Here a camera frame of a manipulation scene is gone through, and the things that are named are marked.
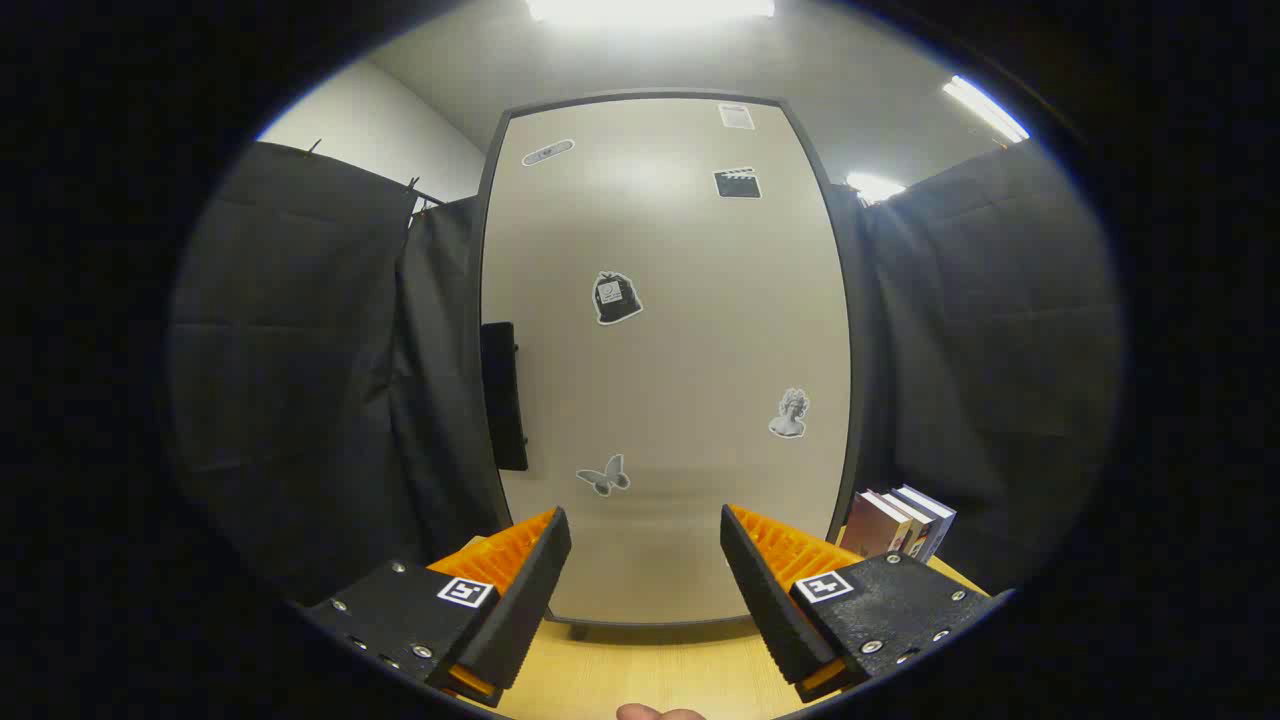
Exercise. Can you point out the grey blue book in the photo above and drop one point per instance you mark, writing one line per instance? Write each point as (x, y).
(935, 515)

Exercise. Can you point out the small ceiling light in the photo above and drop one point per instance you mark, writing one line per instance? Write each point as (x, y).
(875, 187)

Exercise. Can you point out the dark grey cabinet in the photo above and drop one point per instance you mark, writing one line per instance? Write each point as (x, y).
(858, 420)

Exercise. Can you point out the white spine book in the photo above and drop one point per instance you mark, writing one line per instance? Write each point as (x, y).
(912, 520)

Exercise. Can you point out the large ceiling light panel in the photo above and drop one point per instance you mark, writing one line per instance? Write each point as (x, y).
(650, 8)

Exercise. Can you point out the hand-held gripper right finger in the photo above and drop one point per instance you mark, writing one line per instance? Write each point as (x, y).
(765, 610)

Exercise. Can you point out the maroon cover book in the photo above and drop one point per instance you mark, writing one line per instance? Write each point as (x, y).
(872, 525)

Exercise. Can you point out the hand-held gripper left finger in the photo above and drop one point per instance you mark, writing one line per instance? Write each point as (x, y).
(525, 610)

